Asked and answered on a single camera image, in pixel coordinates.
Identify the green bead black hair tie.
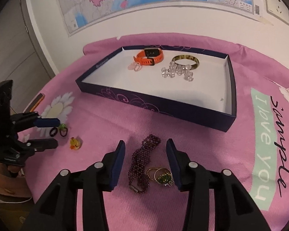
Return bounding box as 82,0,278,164
58,123,69,138

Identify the yellow bead hair tie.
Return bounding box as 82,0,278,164
69,136,82,151

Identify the pink bead hair tie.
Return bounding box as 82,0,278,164
127,61,143,72

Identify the orange smart watch band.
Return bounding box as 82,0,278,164
134,48,164,66

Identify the clear crystal bead bracelet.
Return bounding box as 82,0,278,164
161,61,195,82

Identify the tortoiseshell bangle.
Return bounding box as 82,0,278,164
172,54,200,70

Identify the black orange smartphone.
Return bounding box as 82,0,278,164
24,93,45,113

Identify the pink sweater left sleeve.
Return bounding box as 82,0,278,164
0,163,32,201

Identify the pink floral bed sheet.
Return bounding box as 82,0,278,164
24,33,289,230

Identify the grey wooden door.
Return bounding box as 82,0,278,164
0,0,55,113

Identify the dark blue box tray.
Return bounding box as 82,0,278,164
76,45,237,132

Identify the black tracking camera box left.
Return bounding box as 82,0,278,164
0,80,13,134

